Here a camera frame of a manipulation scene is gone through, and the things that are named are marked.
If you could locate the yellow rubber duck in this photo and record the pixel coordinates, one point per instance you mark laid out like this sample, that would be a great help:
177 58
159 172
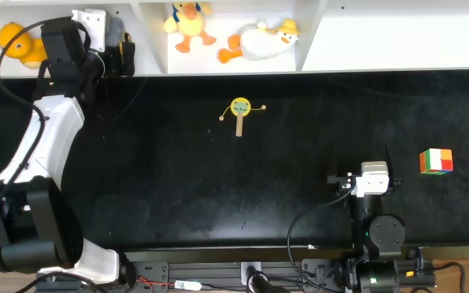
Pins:
14 40

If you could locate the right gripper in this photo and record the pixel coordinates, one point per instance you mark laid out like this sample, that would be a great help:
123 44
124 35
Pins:
338 180

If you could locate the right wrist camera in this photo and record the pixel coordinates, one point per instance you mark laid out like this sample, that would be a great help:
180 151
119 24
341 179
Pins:
372 179

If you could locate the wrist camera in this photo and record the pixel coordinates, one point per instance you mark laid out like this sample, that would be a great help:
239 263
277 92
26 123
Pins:
372 179
92 28

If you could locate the yellow plush duck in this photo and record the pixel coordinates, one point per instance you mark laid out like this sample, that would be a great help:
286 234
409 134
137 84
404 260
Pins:
189 24

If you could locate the grey and yellow toy truck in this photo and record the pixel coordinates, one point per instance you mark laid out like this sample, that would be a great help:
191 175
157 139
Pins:
115 30

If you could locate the many-coloured puzzle cube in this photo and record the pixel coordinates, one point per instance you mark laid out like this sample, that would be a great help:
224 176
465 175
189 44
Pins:
436 160

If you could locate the white shelf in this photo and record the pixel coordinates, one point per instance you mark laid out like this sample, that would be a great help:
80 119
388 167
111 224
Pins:
381 40

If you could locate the yellow rattle drum toy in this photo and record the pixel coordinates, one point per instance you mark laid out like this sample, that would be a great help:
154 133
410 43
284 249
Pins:
240 108

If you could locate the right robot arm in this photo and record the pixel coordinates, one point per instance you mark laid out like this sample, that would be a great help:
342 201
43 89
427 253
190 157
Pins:
385 236

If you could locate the mounting rail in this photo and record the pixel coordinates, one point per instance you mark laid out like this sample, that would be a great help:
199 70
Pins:
218 270

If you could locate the white plush duck with hat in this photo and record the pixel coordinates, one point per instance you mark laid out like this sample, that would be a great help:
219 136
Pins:
263 42

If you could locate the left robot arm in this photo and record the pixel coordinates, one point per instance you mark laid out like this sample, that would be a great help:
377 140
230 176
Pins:
55 134

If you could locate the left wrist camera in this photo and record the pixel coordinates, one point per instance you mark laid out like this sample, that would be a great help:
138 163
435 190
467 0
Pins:
92 28

